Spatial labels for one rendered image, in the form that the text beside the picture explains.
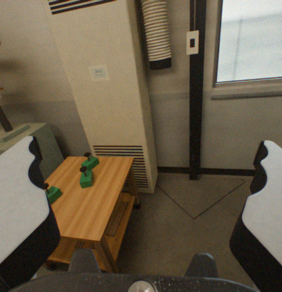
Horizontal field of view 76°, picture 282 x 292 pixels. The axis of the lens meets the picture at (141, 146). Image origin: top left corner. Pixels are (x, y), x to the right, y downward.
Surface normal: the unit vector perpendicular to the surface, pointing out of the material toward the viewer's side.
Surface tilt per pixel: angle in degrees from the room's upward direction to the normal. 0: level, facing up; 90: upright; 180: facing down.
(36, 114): 90
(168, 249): 0
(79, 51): 90
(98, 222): 0
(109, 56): 90
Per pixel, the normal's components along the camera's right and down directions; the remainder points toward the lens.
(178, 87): -0.22, 0.53
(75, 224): -0.14, -0.85
